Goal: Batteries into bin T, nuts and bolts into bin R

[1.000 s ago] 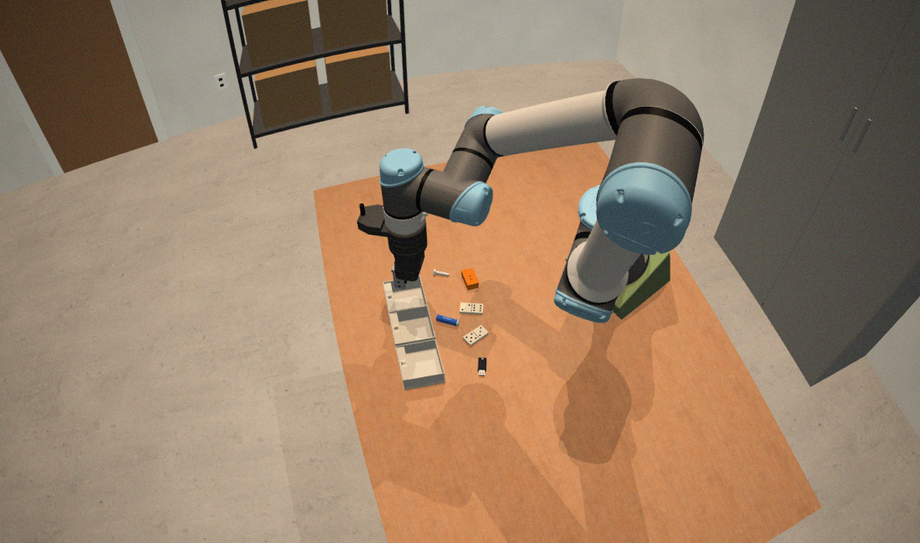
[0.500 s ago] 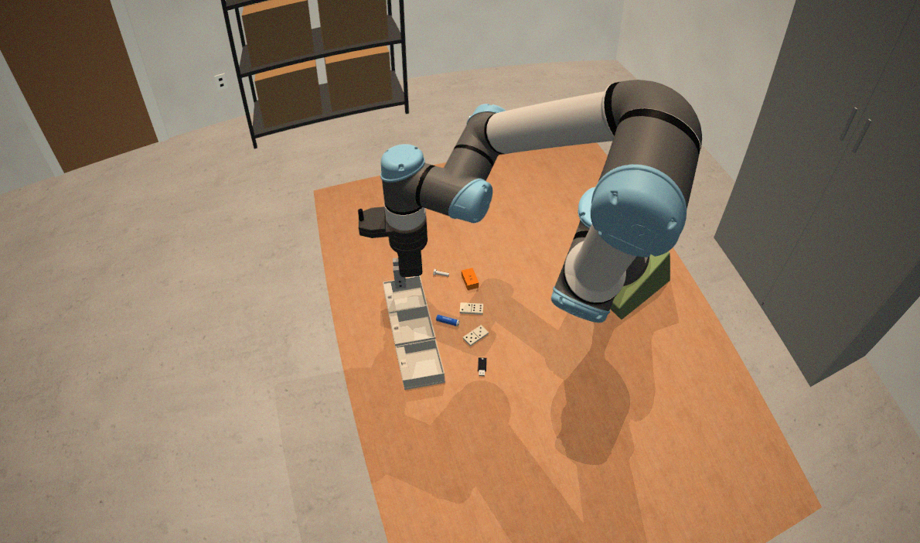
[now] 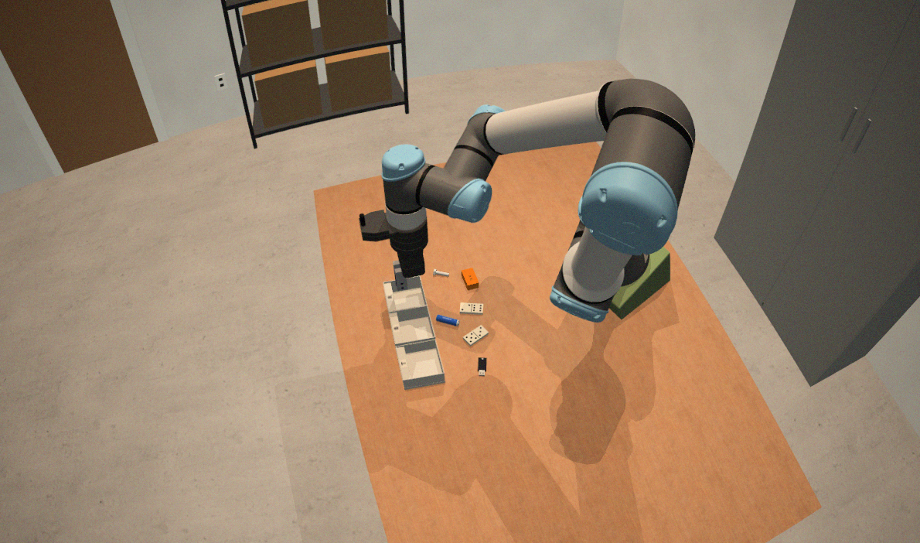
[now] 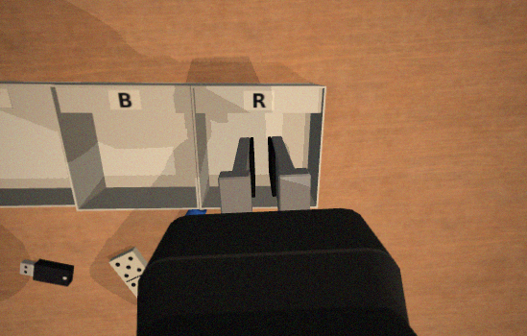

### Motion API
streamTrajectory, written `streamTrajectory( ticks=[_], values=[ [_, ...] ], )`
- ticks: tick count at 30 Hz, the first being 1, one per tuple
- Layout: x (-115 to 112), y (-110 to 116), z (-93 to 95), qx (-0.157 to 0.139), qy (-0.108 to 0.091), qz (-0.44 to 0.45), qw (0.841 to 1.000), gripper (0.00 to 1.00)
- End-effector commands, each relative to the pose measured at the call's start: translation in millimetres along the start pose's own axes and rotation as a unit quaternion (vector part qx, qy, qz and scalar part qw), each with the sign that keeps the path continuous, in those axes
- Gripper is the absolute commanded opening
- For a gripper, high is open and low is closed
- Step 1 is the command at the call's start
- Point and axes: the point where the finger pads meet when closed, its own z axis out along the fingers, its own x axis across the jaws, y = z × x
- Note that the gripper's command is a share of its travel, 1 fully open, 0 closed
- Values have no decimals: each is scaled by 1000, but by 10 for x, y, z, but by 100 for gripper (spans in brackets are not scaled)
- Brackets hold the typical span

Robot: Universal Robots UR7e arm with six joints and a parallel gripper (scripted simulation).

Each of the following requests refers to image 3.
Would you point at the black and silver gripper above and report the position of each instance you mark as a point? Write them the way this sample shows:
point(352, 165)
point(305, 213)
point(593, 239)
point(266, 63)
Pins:
point(409, 235)

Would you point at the orange battery block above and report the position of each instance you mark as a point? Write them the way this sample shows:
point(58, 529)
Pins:
point(470, 279)

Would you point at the beige domino tile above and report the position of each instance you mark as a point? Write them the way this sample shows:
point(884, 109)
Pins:
point(476, 335)
point(471, 308)

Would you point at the beige three-compartment bin rack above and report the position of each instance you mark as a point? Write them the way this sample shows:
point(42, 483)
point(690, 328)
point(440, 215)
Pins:
point(410, 320)

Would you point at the blue aa battery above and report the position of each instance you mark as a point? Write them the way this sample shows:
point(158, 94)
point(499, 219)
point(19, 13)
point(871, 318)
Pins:
point(447, 320)

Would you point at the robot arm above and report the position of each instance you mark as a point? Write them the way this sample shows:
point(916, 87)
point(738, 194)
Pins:
point(629, 203)

